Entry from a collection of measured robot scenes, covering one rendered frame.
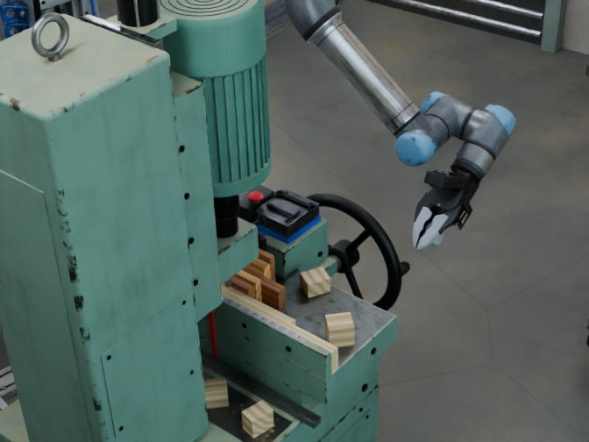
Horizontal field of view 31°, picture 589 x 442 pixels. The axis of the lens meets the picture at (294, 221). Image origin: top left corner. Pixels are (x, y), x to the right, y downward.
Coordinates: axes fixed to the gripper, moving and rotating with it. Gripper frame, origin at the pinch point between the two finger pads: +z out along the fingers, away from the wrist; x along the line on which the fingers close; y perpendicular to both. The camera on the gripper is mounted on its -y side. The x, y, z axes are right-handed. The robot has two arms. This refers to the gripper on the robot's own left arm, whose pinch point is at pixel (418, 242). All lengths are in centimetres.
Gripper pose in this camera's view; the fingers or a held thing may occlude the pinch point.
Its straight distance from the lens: 223.5
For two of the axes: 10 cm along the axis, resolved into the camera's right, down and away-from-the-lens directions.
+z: -5.3, 8.1, -2.5
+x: -7.7, -3.5, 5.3
